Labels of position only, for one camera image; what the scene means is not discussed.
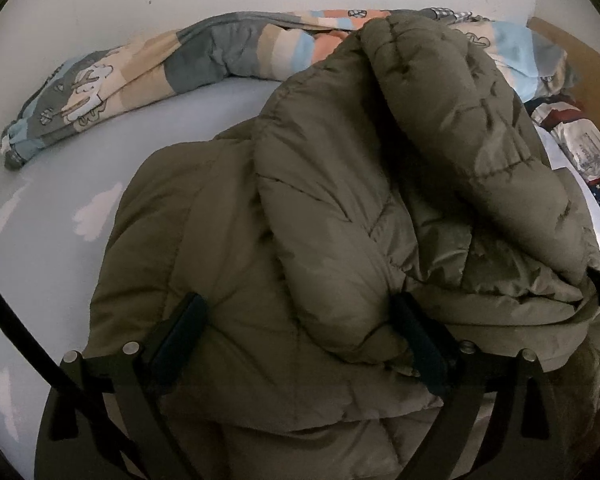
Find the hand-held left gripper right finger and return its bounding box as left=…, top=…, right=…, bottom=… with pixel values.
left=392, top=292, right=561, bottom=480

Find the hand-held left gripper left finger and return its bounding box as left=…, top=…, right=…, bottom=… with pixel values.
left=37, top=292, right=208, bottom=480

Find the olive puffer jacket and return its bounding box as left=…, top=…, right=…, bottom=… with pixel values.
left=87, top=10, right=600, bottom=480

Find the white patterned pillow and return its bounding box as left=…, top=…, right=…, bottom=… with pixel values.
left=525, top=95, right=600, bottom=186

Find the wooden headboard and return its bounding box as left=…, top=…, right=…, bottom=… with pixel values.
left=527, top=16, right=600, bottom=126

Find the patchwork cartoon quilt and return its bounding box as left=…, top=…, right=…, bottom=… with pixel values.
left=0, top=7, right=581, bottom=171

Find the black cable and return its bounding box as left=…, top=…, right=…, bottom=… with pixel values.
left=0, top=270, right=136, bottom=480

